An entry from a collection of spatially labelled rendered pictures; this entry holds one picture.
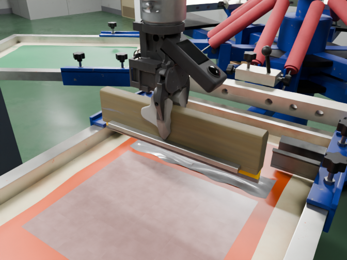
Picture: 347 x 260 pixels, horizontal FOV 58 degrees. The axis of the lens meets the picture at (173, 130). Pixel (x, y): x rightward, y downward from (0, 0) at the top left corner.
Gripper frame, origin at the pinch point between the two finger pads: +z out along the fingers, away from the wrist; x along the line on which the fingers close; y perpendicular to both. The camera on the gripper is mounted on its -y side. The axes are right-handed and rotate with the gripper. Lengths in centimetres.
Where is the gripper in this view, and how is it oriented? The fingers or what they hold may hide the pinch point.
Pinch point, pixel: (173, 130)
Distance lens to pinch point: 61.0
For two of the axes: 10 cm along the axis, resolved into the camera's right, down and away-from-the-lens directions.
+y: -8.4, -2.8, 4.7
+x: -5.5, 4.2, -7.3
